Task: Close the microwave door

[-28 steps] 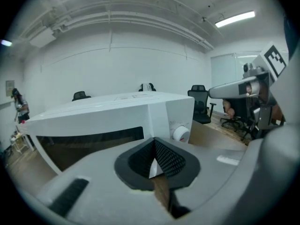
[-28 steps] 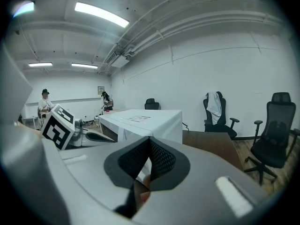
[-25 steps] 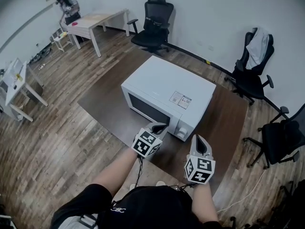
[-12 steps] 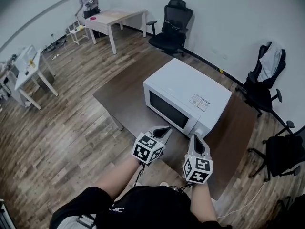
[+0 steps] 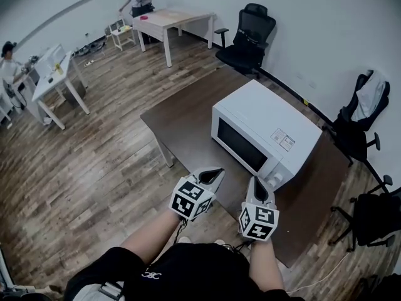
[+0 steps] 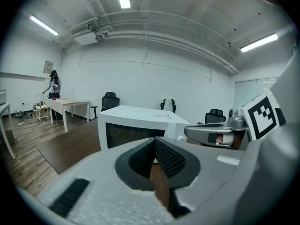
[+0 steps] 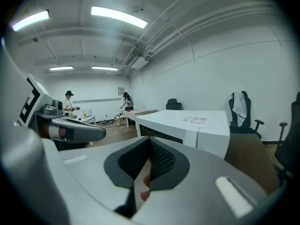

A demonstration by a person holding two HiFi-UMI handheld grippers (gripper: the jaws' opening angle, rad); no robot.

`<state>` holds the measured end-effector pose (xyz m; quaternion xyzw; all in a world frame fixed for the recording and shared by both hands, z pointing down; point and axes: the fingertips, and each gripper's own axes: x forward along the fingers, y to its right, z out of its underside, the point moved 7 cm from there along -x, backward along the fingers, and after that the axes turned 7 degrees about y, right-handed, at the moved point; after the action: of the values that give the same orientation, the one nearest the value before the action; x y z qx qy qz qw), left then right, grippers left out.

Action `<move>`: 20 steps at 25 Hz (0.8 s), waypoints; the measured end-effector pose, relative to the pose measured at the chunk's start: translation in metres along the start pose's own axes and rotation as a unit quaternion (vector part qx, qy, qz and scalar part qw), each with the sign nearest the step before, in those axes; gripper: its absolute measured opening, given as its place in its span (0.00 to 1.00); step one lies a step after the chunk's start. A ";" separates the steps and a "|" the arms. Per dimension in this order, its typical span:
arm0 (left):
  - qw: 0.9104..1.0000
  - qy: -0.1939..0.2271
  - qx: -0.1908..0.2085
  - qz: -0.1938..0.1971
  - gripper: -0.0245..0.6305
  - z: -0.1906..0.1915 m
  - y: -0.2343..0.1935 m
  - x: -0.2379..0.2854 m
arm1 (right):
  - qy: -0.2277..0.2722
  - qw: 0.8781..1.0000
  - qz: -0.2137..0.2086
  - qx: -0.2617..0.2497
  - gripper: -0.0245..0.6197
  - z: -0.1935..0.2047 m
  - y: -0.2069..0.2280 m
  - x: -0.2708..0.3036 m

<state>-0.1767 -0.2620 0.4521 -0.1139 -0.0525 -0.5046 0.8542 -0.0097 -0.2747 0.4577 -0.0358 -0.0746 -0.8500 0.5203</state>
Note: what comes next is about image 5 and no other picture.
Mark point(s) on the grey garment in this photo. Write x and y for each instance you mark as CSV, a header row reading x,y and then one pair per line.
x,y
369,96

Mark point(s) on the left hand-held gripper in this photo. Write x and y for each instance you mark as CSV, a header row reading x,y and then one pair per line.
x,y
188,199

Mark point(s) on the person's left white shoe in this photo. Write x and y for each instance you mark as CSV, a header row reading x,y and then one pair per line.
x,y
185,240

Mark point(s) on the white microwave oven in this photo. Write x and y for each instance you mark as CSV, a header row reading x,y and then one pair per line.
x,y
266,111

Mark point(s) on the person's right white shoe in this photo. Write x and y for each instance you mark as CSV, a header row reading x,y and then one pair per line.
x,y
220,241

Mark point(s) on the white square table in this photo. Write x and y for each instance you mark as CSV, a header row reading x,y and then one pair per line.
x,y
50,86

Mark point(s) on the black mesh office chair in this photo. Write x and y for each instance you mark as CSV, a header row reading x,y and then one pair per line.
x,y
244,52

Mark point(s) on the person's white shoe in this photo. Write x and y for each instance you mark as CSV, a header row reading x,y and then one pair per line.
x,y
220,241
185,240

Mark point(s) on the pink object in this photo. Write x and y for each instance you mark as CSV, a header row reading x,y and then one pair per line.
x,y
144,17

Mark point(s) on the dark brown table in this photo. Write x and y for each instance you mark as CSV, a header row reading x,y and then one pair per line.
x,y
181,124

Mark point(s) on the white microwave door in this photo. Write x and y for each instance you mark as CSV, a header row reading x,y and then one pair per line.
x,y
241,146

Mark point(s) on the person's black shirt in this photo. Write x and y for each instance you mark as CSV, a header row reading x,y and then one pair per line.
x,y
200,274

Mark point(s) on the person's left forearm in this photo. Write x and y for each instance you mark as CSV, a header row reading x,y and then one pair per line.
x,y
150,240

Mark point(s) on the yellow bottle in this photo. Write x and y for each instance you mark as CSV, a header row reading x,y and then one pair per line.
x,y
58,67

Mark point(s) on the person's right forearm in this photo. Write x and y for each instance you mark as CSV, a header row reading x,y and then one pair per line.
x,y
266,265

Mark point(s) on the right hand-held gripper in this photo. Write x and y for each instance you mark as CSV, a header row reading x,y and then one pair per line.
x,y
258,221

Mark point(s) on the grey waste bin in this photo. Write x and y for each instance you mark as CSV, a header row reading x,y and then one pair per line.
x,y
76,94

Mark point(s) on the black office chair with garment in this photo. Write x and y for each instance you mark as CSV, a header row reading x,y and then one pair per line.
x,y
351,136

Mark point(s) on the grey chest harness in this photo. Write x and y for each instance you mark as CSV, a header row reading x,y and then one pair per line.
x,y
100,293

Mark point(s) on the light wood table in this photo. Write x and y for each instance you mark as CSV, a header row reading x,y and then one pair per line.
x,y
169,17

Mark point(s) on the white floor power strip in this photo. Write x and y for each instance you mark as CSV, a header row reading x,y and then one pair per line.
x,y
89,63

